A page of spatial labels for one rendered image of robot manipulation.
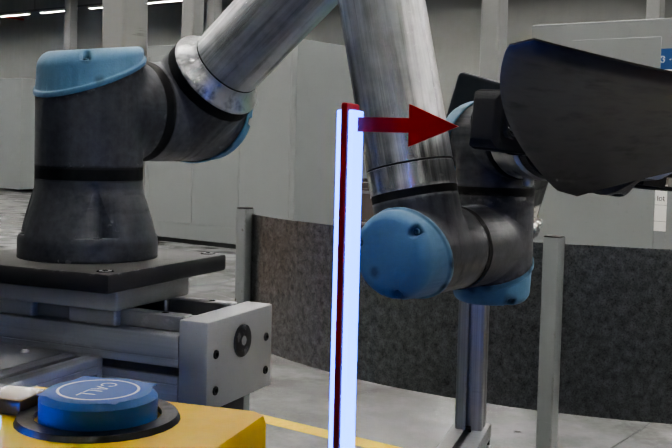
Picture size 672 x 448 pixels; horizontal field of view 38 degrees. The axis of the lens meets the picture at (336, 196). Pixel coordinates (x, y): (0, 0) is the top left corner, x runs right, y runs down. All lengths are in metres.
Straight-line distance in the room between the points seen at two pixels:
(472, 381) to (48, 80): 0.56
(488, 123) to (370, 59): 0.14
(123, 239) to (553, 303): 1.45
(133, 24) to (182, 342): 6.39
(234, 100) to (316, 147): 9.38
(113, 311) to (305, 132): 9.36
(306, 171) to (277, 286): 7.54
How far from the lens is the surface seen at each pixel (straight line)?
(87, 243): 1.05
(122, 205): 1.07
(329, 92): 10.69
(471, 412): 1.11
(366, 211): 7.45
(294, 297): 2.81
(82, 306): 1.05
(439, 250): 0.79
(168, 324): 1.01
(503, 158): 0.87
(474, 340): 1.09
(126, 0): 7.29
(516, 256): 0.92
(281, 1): 1.07
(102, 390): 0.35
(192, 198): 11.21
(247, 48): 1.10
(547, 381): 2.38
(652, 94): 0.50
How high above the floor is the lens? 1.17
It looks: 3 degrees down
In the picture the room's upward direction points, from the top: 1 degrees clockwise
